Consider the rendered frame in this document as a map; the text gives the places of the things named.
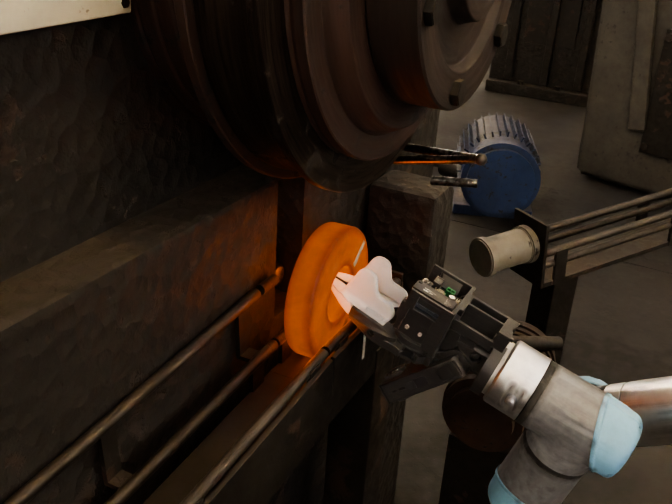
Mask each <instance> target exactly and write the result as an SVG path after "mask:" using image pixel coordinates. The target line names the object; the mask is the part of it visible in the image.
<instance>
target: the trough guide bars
mask: <svg viewBox="0 0 672 504"><path fill-rule="evenodd" d="M671 195H672V188H670V189H666V190H663V191H660V192H656V193H653V194H650V195H646V196H643V197H640V198H636V199H633V200H630V201H626V202H623V203H620V204H616V205H613V206H610V207H606V208H603V209H600V210H596V211H593V212H590V213H586V214H583V215H580V216H576V217H573V218H570V219H566V220H563V221H560V222H556V223H553V224H550V228H549V232H552V231H556V230H559V229H562V228H565V227H569V226H572V225H575V224H579V223H582V222H585V221H588V220H592V219H595V218H598V217H602V216H605V215H608V214H611V213H615V212H618V211H621V210H625V209H628V208H631V207H634V206H638V208H637V209H634V210H630V211H627V212H624V213H621V214H617V215H614V216H611V217H608V218H604V219H601V220H598V221H594V222H591V223H588V224H585V225H581V226H578V227H575V228H572V229H568V230H565V231H562V232H559V233H555V234H552V235H549V237H548V243H551V242H555V241H558V240H561V239H564V238H567V237H571V236H574V235H577V234H580V233H583V232H587V231H590V230H593V229H596V228H600V227H603V226H606V225H609V224H612V223H616V222H619V221H622V220H625V219H628V218H632V217H635V216H636V220H635V222H632V223H628V224H625V225H622V226H619V227H616V228H612V229H609V230H606V231H603V232H600V233H597V234H593V235H590V236H587V237H584V238H581V239H577V240H574V241H571V242H568V243H565V244H562V245H558V246H555V247H552V248H549V249H547V257H550V256H553V255H554V258H552V259H549V260H546V266H545V269H547V268H550V267H553V274H552V280H553V281H554V282H553V285H556V284H559V283H562V282H565V274H566V265H567V262H569V261H572V260H575V259H578V258H581V257H584V256H587V255H590V254H593V253H596V252H599V251H602V250H605V249H608V248H611V247H615V246H618V245H621V244H624V243H627V242H630V241H633V240H636V239H639V238H642V237H645V236H648V235H651V234H654V233H657V232H660V231H664V230H667V229H669V233H668V239H667V241H668V242H669V244H668V246H671V245H672V210H670V211H667V212H663V213H660V214H657V215H654V216H651V217H647V216H648V212H651V211H654V210H657V209H661V208H664V207H667V206H670V205H672V198H670V199H666V200H663V201H660V202H657V203H653V204H650V202H651V201H654V200H657V199H661V198H664V197H667V196H671ZM649 204H650V205H649ZM669 218H671V221H668V222H664V223H661V224H658V225H655V226H652V227H649V228H646V229H643V230H640V231H636V232H633V233H630V234H627V235H624V236H621V237H618V238H615V239H612V240H608V241H605V242H602V243H599V244H596V245H593V246H590V247H587V248H584V249H580V250H577V251H574V252H571V253H568V251H569V250H572V249H575V248H578V247H581V246H584V245H587V244H591V243H594V242H597V241H600V240H603V239H606V238H609V237H612V236H616V235H619V234H622V233H625V232H628V231H631V230H634V229H637V228H641V227H644V226H647V225H650V224H653V223H656V222H659V221H663V220H666V219H669ZM547 257H546V258H547Z"/></svg>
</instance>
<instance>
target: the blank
mask: <svg viewBox="0 0 672 504"><path fill-rule="evenodd" d="M367 265H368V248H367V242H366V239H365V236H364V234H363V233H362V232H361V230H359V229H358V228H356V227H353V226H349V225H345V224H341V223H337V222H327V223H324V224H322V225H321V226H319V227H318V228H317V229H316V230H315V231H314V232H313V233H312V234H311V236H310V237H309V238H308V240H307V241H306V243H305V245H304V246H303V248H302V250H301V252H300V254H299V256H298V258H297V261H296V263H295V266H294V269H293V271H292V274H291V278H290V281H289V285H288V289H287V294H286V300H285V308H284V331H285V336H286V340H287V343H288V345H289V346H290V348H291V349H292V350H293V351H294V352H295V353H297V354H300V355H303V356H307V357H310V358H312V357H313V356H314V355H315V354H316V353H317V352H318V351H319V350H320V349H321V348H322V347H323V346H324V345H325V344H326V343H327V342H328V341H329V340H330V339H331V338H332V337H333V336H334V335H335V334H336V333H337V332H338V331H339V330H340V329H341V328H342V327H343V326H344V325H345V324H346V323H348V322H349V321H350V319H349V317H348V314H347V313H346V312H345V310H344V309H343V308H342V306H341V305H340V304H339V302H338V300H337V299H336V297H335V295H334V294H333V292H332V290H331V287H332V284H333V282H334V279H335V277H336V275H337V274H338V272H341V273H346V274H349V275H352V276H355V275H356V274H357V273H358V272H359V271H360V270H361V269H363V268H365V267H366V266H367Z"/></svg>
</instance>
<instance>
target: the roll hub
mask: <svg viewBox="0 0 672 504"><path fill-rule="evenodd" d="M511 2H512V0H443V12H442V16H441V19H440V23H439V24H438V25H435V26H426V25H425V23H424V14H423V10H424V7H425V4H426V0H365V5H366V21H367V30H368V38H369V44H370V49H371V54H372V58H373V62H374V65H375V68H376V71H377V73H378V76H379V78H380V80H381V82H382V84H383V86H384V87H385V89H386V90H387V92H388V93H389V94H390V95H391V96H392V97H393V98H394V99H395V100H397V101H399V102H402V103H407V104H413V105H418V106H423V107H429V108H434V109H439V110H445V111H452V110H455V109H457V108H459V107H460V106H462V105H463V104H464V103H466V102H467V101H468V100H469V99H470V98H471V96H472V95H473V94H474V92H475V91H476V90H477V88H478V87H479V85H480V83H481V82H482V80H483V78H484V76H485V74H486V72H487V70H488V68H489V66H490V64H491V62H492V60H493V57H494V55H495V52H496V50H497V47H496V46H495V45H494V33H495V30H496V26H497V25H498V24H499V23H506V20H507V17H508V13H509V9H510V6H511ZM458 79H463V80H465V81H466V94H465V98H464V101H463V103H462V104H460V105H459V106H453V105H451V102H450V92H451V88H452V85H453V82H454V81H456V80H458Z"/></svg>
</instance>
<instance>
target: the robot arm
mask: <svg viewBox="0 0 672 504"><path fill-rule="evenodd" d="M442 273H444V274H446V275H447V276H449V277H451V278H452V279H454V280H456V281H457V282H459V283H461V284H462V285H463V286H462V287H461V289H460V291H459V293H458V295H457V294H455V293H456V291H455V290H453V289H451V288H450V287H448V288H446V287H444V286H442V285H443V283H444V281H445V280H444V279H443V278H441V277H440V276H441V274H442ZM331 290H332V292H333V294H334V295H335V297H336V299H337V300H338V302H339V304H340V305H341V306H342V308H343V309H344V310H345V312H346V313H347V314H348V317H349V319H350V320H351V321H352V322H353V323H354V324H355V325H356V326H357V327H358V328H359V330H360V331H361V332H362V333H363V334H364V335H365V336H366V337H367V338H368V339H370V340H371V341H372V342H374V343H375V344H377V345H378V346H380V347H382V348H384V349H386V350H388V351H390V352H391V353H393V354H394V355H395V356H400V357H401V358H403V359H406V360H408V361H410V362H411V363H409V364H403V365H399V366H397V367H395V368H393V369H391V370H390V371H389V372H388V373H387V374H386V375H385V376H384V377H385V379H384V380H383V381H382V382H381V383H380V384H379V385H378V387H379V389H380V390H381V392H382V394H383V395H384V397H385V399H386V400H387V402H388V404H391V403H394V402H396V401H403V400H406V399H408V398H410V397H412V396H413V395H416V394H418V393H421V392H424V391H427V390H429V389H432V388H435V387H438V386H440V385H443V384H446V383H449V382H451V381H454V380H457V379H460V378H462V377H465V375H466V374H467V373H468V372H469V371H470V372H472V373H474V374H475V375H477V376H476V378H475V380H474V381H473V383H472V385H471V386H470V388H469V390H471V391H472V392H474V393H475V394H477V395H478V396H479V395H480V394H481V393H483V394H484V396H483V400H484V401H485V402H486V403H488V404H490V405H491V406H493V407H494V408H496V409H497V410H499V411H501V412H502V413H504V414H505V415H507V416H508V417H510V418H512V419H513V420H515V422H517V423H519V424H521V425H522V426H523V427H525V428H526V429H525V430H524V432H523V433H522V434H521V436H520V437H519V439H518V440H517V442H516V443H515V445H514V446H513V448H512V449H511V450H510V452H509V453H508V455H507V456H506V458H505V459H504V461H503V462H502V463H501V465H498V467H497V468H496V470H495V474H494V476H493V478H492V479H491V481H490V483H489V486H488V497H489V501H490V503H491V504H561V503H562V502H563V501H564V499H565V498H566V497H567V495H568V494H569V493H570V491H571V490H572V489H573V488H574V486H575V485H576V484H577V482H578V481H579V480H580V479H581V477H582V476H583V475H584V474H585V473H586V472H587V471H588V470H590V471H591V472H592V473H594V472H596V473H598V474H599V475H601V476H603V477H606V478H609V477H612V476H614V475H615V474H616V473H618V472H619V471H620V469H621V468H622V467H623V466H624V465H625V463H626V462H627V460H628V459H629V457H630V456H631V454H632V452H633V451H634V449H635V448H636V447H649V446H662V445H672V376H668V377H660V378H653V379H645V380H638V381H631V382H623V383H616V384H610V385H608V384H606V383H605V382H603V381H602V380H600V379H596V378H593V377H590V376H577V375H576V374H574V373H573V372H571V371H569V370H568V369H566V368H564V367H563V366H561V365H559V364H557V363H556V362H554V361H553V360H552V359H550V358H549V357H547V356H545V355H544V354H542V353H540V352H539V351H537V350H536V349H534V348H532V347H531V346H529V345H527V344H526V343H524V342H523V341H521V340H520V341H517V343H516V344H515V343H513V340H514V339H513V338H512V336H513V335H514V333H515V331H516V330H517V328H518V326H519V325H520V323H518V322H516V321H515V320H513V319H511V318H510V317H508V316H506V315H505V314H503V313H501V312H500V311H498V310H496V309H495V308H493V307H491V306H490V305H488V304H486V303H485V302H483V301H481V300H480V299H478V298H476V297H475V296H473V293H474V291H475V290H476V288H475V287H474V286H472V285H470V284H469V283H467V282H465V281H464V280H462V279H460V278H459V277H457V276H455V275H454V274H452V273H450V272H449V271H447V270H445V269H444V268H442V267H440V266H439V265H437V264H435V265H434V267H433V269H432V271H431V273H430V275H429V277H428V279H427V278H424V279H422V280H418V281H417V282H416V283H415V284H414V286H413V287H412V289H411V291H410V293H409V295H408V293H407V292H406V290H405V289H404V288H402V287H401V286H399V285H398V284H396V283H395V282H394V281H393V279H392V270H391V263H390V262H389V260H387V259H386V258H384V257H381V256H377V257H375V258H373V259H372V260H371V261H370V263H369V264H368V265H367V266H366V267H365V268H363V269H361V270H360V271H359V272H358V273H357V274H356V275H355V276H352V275H349V274H346V273H341V272H338V274H337V275H336V277H335V279H334V282H333V284H332V287H331ZM397 316H398V317H397ZM393 317H397V319H396V321H395V323H392V324H391V323H390V322H389V320H391V319H392V318H393ZM551 360H552V361H551Z"/></svg>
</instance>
